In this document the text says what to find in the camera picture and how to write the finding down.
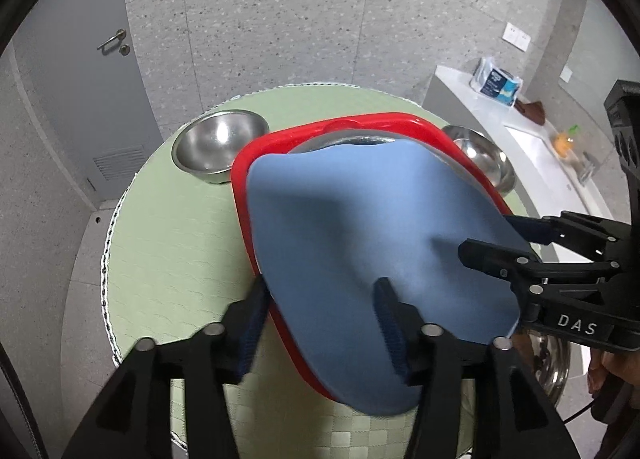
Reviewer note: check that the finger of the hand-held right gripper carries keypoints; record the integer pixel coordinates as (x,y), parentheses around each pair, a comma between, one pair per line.
(530,228)
(500,261)

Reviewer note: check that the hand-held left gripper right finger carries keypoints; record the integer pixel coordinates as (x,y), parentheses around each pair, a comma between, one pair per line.
(388,326)

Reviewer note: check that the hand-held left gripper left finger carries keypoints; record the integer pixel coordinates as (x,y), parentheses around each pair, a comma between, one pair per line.
(251,334)

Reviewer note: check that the blue cloth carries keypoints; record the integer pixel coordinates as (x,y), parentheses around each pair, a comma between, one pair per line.
(340,239)

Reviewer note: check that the red plastic tray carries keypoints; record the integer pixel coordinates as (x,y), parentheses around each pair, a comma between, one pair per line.
(240,179)

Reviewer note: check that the person's right hand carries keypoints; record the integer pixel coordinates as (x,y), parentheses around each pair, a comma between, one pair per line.
(600,371)

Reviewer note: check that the white counter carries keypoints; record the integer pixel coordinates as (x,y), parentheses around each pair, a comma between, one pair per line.
(550,174)

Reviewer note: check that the steel bowl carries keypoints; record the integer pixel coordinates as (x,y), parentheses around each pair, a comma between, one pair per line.
(215,139)
(350,138)
(482,154)
(552,364)

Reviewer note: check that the metal faucet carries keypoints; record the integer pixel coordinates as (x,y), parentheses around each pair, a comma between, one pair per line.
(586,166)

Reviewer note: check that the orange bottle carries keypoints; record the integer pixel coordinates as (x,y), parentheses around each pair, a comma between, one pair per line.
(564,143)

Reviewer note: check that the brown cloth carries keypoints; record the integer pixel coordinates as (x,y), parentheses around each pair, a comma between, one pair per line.
(531,111)

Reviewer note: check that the green tablecloth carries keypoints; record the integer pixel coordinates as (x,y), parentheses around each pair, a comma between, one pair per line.
(175,239)

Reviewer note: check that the tissue pack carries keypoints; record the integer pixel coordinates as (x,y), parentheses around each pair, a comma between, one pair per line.
(495,81)

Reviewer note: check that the grey door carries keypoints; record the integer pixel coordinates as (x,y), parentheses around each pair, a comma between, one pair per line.
(75,79)

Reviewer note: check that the white wall switch plate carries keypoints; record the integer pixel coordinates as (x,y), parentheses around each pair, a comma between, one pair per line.
(566,74)
(517,36)

